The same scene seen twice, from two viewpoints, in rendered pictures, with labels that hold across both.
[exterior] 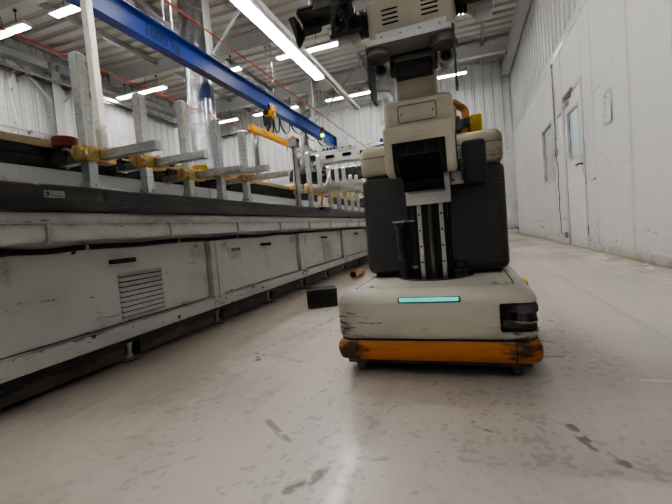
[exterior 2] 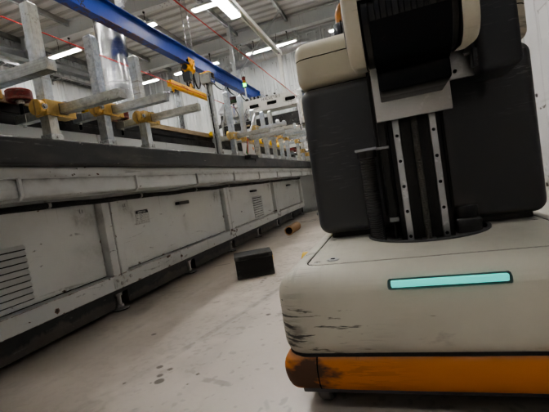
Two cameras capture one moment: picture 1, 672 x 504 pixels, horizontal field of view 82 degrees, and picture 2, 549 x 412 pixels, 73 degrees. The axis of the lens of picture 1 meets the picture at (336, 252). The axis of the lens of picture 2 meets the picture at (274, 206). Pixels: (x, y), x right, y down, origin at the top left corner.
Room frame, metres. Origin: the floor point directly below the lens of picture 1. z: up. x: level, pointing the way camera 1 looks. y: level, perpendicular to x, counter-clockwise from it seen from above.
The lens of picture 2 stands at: (0.59, 0.00, 0.45)
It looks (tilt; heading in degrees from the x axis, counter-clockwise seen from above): 3 degrees down; 359
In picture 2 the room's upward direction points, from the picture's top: 9 degrees counter-clockwise
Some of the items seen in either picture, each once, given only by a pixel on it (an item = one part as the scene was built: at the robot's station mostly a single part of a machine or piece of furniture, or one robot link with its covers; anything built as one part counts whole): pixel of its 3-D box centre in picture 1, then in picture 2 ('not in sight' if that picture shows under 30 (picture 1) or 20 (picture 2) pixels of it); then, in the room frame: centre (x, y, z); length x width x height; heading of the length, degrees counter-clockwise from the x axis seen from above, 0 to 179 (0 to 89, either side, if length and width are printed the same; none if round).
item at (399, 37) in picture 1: (411, 59); not in sight; (1.22, -0.28, 0.99); 0.28 x 0.16 x 0.22; 71
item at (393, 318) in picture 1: (438, 306); (433, 278); (1.50, -0.38, 0.16); 0.67 x 0.64 x 0.25; 161
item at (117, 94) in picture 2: (201, 174); (68, 109); (1.83, 0.60, 0.80); 0.43 x 0.03 x 0.04; 71
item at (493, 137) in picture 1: (432, 198); (408, 113); (1.58, -0.41, 0.59); 0.55 x 0.34 x 0.83; 71
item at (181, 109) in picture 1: (185, 153); (41, 78); (1.81, 0.65, 0.90); 0.04 x 0.04 x 0.48; 71
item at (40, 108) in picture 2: (191, 175); (53, 109); (1.83, 0.65, 0.81); 0.14 x 0.06 x 0.05; 161
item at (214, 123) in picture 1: (218, 165); (100, 98); (2.04, 0.57, 0.88); 0.04 x 0.04 x 0.48; 71
